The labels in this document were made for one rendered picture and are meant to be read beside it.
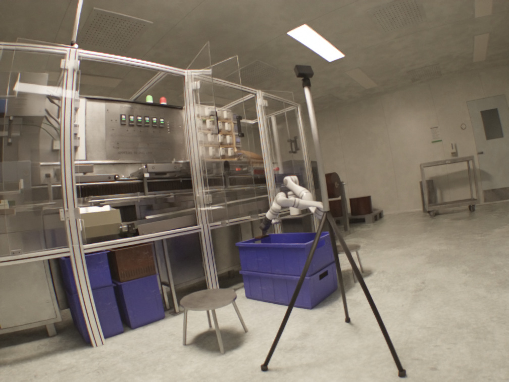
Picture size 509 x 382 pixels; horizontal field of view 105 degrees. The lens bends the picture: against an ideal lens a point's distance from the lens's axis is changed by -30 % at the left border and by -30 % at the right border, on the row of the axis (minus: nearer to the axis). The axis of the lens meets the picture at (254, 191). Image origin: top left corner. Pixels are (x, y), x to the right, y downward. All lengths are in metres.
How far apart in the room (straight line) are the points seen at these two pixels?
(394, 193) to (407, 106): 1.93
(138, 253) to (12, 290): 0.89
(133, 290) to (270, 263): 0.91
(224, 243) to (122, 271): 1.11
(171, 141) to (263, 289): 1.55
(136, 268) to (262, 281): 0.85
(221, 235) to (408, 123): 4.90
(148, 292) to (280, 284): 0.86
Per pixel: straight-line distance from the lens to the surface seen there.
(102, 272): 1.75
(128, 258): 1.81
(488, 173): 6.24
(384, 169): 6.40
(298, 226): 2.22
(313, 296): 1.79
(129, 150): 2.41
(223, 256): 2.56
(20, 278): 1.94
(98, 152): 2.32
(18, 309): 1.98
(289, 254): 1.75
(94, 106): 2.42
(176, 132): 2.69
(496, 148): 6.28
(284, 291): 1.86
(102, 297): 1.78
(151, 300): 1.92
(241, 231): 2.71
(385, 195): 6.42
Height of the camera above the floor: 0.73
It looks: 2 degrees up
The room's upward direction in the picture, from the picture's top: 7 degrees counter-clockwise
